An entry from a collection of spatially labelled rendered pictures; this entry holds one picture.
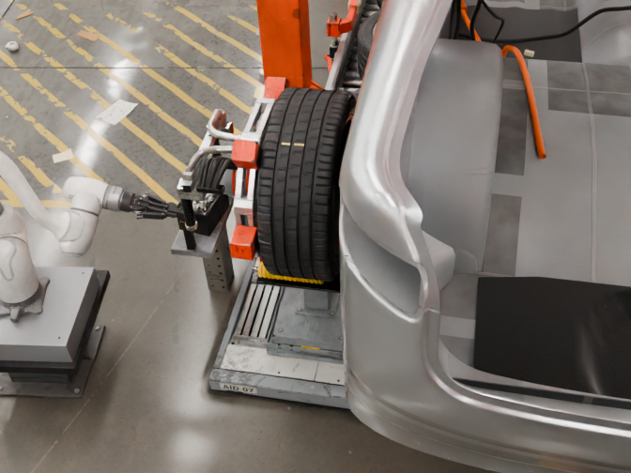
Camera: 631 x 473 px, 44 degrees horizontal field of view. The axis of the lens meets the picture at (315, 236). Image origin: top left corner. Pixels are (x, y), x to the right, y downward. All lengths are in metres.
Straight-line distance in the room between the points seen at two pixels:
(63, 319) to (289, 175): 1.12
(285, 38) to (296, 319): 1.09
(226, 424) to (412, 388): 1.47
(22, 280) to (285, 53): 1.29
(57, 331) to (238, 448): 0.80
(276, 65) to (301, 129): 0.64
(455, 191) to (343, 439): 1.20
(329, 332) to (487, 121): 1.18
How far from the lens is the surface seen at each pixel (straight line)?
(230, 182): 2.74
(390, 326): 1.66
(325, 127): 2.46
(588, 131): 2.75
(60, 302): 3.15
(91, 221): 2.91
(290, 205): 2.43
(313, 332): 3.08
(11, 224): 3.16
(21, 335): 3.10
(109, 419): 3.26
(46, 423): 3.33
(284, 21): 2.96
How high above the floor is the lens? 2.64
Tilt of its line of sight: 44 degrees down
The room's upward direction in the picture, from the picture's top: 3 degrees counter-clockwise
